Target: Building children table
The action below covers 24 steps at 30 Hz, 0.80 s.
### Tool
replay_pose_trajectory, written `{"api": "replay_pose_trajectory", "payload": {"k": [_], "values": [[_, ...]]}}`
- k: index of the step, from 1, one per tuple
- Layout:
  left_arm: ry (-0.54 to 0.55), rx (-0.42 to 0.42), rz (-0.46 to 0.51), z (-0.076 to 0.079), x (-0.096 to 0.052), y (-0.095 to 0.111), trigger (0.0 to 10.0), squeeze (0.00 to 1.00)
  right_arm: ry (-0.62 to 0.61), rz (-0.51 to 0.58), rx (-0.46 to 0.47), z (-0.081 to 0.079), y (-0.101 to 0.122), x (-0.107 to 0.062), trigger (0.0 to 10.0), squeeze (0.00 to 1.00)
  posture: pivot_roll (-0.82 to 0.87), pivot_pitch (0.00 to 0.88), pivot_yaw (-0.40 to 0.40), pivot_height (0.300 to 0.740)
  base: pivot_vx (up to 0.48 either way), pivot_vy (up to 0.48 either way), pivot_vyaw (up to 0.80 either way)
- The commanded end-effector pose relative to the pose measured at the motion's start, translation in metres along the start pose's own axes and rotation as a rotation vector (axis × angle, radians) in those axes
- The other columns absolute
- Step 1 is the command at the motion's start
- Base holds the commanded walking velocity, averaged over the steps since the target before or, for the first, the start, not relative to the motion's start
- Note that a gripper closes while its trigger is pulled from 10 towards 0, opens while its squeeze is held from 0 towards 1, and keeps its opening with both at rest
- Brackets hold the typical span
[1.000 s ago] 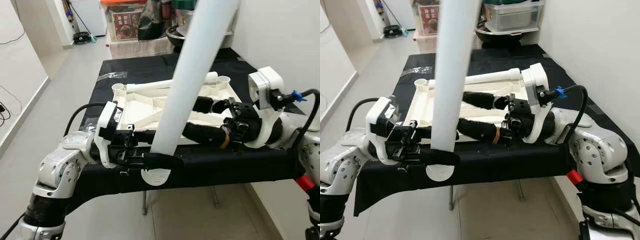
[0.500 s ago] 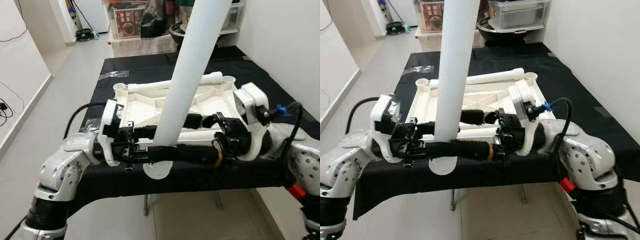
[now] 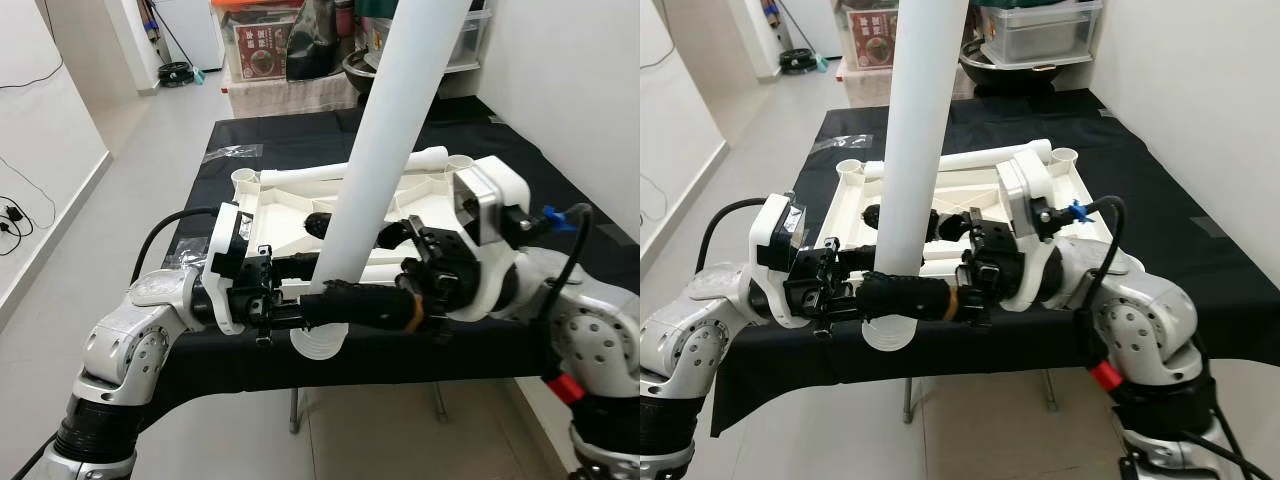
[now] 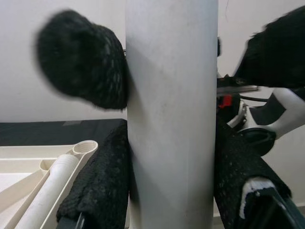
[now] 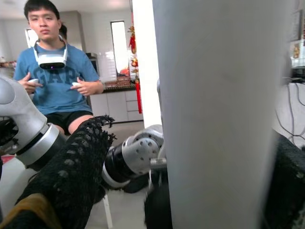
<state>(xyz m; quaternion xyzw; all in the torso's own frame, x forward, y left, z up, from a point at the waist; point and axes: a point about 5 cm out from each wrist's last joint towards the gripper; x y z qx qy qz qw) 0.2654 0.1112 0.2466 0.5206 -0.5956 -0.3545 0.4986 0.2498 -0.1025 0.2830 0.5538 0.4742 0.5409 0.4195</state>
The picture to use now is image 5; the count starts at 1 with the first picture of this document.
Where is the bright narrow window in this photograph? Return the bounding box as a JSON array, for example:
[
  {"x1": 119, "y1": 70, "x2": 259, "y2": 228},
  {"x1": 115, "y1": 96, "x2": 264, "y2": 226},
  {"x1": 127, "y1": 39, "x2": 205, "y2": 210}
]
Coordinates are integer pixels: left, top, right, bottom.
[{"x1": 111, "y1": 21, "x2": 127, "y2": 74}]

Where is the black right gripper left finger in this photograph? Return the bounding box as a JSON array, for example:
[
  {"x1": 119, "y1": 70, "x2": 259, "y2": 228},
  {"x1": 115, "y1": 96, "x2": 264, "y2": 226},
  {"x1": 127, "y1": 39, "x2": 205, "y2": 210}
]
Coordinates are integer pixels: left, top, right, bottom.
[{"x1": 4, "y1": 115, "x2": 117, "y2": 229}]

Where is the black power cable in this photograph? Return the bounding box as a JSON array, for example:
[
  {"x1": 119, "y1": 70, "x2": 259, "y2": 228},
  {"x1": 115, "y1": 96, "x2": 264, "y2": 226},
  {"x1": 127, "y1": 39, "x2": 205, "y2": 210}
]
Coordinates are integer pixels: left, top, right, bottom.
[{"x1": 283, "y1": 76, "x2": 305, "y2": 144}]

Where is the red hanging festive decoration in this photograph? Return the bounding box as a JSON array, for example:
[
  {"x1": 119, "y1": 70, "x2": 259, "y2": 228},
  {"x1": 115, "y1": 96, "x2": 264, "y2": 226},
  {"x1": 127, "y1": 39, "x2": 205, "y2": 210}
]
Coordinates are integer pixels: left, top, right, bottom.
[{"x1": 128, "y1": 11, "x2": 143, "y2": 115}]

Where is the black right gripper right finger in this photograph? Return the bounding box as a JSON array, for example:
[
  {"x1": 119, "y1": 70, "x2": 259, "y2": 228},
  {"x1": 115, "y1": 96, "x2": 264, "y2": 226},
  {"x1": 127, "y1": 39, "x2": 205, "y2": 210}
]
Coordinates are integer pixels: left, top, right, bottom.
[{"x1": 262, "y1": 133, "x2": 305, "y2": 229}]

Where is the white plastic table leg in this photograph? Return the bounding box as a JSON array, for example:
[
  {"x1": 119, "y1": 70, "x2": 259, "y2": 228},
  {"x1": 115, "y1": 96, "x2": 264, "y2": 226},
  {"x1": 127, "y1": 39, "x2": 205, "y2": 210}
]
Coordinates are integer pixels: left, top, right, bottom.
[{"x1": 152, "y1": 0, "x2": 295, "y2": 229}]

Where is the person in blue shirt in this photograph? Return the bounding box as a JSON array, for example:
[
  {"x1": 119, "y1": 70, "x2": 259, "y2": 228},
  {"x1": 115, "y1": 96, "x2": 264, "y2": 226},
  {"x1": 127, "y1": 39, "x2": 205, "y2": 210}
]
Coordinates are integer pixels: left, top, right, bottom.
[{"x1": 13, "y1": 0, "x2": 105, "y2": 135}]

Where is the white kitchen cabinet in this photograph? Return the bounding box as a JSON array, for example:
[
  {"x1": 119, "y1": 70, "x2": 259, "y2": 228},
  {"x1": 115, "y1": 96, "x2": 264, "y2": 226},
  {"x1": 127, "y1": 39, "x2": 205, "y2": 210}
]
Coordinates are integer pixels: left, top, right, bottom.
[{"x1": 90, "y1": 90, "x2": 144, "y2": 124}]

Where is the white VR headset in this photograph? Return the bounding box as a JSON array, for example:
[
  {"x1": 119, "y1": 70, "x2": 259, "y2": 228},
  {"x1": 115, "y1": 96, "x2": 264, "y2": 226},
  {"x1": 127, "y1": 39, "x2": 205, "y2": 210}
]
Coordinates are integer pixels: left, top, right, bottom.
[{"x1": 32, "y1": 35, "x2": 69, "y2": 70}]

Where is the yellow rubber band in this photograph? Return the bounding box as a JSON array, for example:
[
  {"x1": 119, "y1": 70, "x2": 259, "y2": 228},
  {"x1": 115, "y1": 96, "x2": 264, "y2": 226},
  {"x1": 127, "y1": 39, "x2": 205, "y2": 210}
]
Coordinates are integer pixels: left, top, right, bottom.
[{"x1": 0, "y1": 193, "x2": 61, "y2": 229}]

